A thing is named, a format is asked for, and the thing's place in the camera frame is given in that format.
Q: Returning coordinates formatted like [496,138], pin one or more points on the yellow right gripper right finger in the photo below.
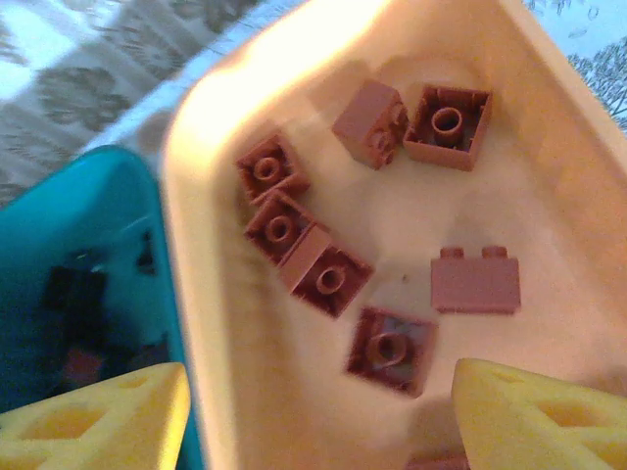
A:
[499,406]

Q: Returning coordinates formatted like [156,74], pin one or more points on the orange plastic container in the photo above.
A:
[416,220]

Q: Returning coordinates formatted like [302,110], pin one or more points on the black lego brick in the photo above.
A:
[146,254]
[142,357]
[73,289]

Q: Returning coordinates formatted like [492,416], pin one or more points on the teal plastic container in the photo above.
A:
[98,196]

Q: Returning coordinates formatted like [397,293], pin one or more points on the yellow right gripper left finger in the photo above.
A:
[137,406]

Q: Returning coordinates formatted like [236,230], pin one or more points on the orange lego brick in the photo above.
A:
[269,169]
[325,276]
[475,284]
[279,230]
[365,122]
[392,350]
[448,127]

